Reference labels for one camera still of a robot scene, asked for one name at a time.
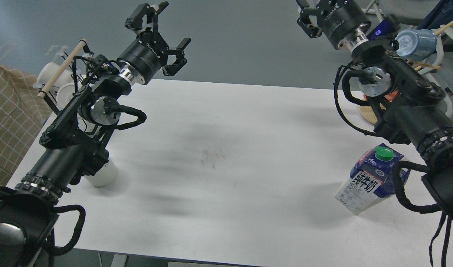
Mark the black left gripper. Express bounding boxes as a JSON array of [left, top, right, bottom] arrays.
[[117, 1, 192, 86]]

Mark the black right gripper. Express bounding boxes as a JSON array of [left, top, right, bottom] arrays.
[[296, 0, 371, 50]]

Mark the white ribbed cup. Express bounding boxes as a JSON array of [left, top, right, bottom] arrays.
[[83, 157, 118, 188]]

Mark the blue white milk carton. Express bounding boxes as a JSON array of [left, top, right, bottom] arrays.
[[335, 144, 407, 215]]

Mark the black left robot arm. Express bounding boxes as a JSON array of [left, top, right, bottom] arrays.
[[0, 1, 191, 267]]

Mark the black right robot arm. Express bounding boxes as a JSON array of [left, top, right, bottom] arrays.
[[297, 0, 453, 267]]

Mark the blue cup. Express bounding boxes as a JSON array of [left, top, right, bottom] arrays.
[[395, 29, 438, 62]]

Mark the orange cup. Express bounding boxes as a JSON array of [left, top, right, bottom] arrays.
[[363, 91, 398, 102]]

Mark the white mug on rack front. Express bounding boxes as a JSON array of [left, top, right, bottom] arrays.
[[56, 82, 75, 111]]

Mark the white mug on rack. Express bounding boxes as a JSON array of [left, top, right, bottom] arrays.
[[32, 62, 73, 95], [56, 82, 75, 111]]

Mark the white mug on rack back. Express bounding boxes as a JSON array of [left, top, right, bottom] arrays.
[[32, 62, 73, 95]]

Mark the wooden mug tree stand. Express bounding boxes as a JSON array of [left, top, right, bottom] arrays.
[[359, 20, 453, 126]]

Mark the beige checkered cloth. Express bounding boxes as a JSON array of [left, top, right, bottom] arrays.
[[0, 64, 52, 187]]

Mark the grey office chair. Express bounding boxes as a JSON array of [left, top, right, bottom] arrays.
[[362, 0, 453, 119]]

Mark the black wire cup rack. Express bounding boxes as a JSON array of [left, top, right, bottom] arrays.
[[33, 38, 91, 114]]

